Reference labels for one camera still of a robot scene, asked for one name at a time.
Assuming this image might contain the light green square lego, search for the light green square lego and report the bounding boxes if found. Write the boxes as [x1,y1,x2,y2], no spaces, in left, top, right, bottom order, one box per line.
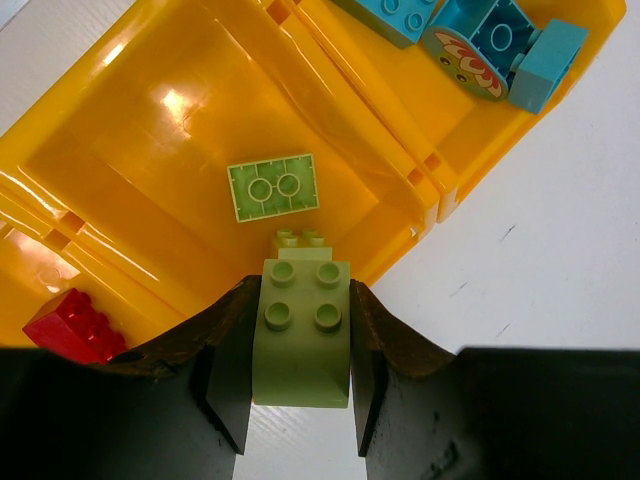
[269,229,333,261]

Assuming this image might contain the light green arched lego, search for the light green arched lego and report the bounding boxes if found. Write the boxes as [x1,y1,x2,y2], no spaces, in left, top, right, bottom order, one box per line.
[252,259,351,408]

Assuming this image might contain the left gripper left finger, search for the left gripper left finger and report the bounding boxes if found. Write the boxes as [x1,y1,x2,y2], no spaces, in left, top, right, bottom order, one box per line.
[1,275,261,480]

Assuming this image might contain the light green curved lego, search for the light green curved lego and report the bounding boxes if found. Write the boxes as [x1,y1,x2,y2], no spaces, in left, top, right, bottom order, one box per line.
[227,153,320,223]

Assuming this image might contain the yellow compartment bin tray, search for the yellow compartment bin tray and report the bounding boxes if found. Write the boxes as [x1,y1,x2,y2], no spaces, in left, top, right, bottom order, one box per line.
[1,1,639,349]

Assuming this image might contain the blue round lego brick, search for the blue round lego brick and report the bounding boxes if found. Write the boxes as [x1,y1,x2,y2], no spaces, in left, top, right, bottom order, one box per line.
[421,0,541,101]

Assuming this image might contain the blue square lego brick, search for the blue square lego brick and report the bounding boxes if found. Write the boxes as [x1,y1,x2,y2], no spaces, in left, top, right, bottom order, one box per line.
[508,19,589,114]

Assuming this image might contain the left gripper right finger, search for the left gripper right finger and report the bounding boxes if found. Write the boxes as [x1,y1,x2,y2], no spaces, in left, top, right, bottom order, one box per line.
[350,281,639,479]

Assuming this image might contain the red green blue lego stack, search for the red green blue lego stack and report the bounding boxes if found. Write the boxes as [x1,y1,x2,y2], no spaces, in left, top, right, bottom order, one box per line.
[22,288,128,364]

